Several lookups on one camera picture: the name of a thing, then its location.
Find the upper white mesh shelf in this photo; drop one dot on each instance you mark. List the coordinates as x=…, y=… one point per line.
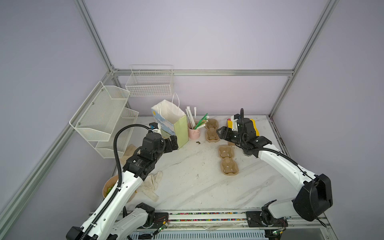
x=97, y=117

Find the brown paper bag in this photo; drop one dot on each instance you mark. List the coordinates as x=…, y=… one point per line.
x=130, y=150

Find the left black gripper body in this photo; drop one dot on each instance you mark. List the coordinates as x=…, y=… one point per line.
x=162, y=148

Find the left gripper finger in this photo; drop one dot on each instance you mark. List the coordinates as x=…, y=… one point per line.
x=174, y=142
x=168, y=146

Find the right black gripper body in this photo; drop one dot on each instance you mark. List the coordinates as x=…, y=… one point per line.
x=235, y=138

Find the yellow napkin stack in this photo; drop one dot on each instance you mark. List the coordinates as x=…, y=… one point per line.
x=229, y=123

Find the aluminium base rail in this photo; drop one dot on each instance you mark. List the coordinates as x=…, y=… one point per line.
x=210, y=220

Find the paper bowl of greens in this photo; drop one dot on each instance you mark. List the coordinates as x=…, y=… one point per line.
x=109, y=185

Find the brown pulp cup carrier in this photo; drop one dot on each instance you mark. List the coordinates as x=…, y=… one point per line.
x=228, y=166

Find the painted paper gift bag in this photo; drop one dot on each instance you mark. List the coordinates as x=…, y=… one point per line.
x=172, y=119

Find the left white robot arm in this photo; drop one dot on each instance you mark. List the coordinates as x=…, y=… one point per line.
x=131, y=176

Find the paper coffee cup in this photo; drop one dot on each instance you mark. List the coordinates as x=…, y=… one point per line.
x=248, y=153

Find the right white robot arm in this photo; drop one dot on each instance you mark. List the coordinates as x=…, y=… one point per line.
x=314, y=191

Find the pink straw bucket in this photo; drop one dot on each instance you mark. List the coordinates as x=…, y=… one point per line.
x=192, y=133

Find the white wire basket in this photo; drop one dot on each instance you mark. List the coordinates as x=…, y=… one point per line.
x=151, y=81

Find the stacked brown cup carriers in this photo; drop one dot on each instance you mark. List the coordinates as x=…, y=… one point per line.
x=211, y=134

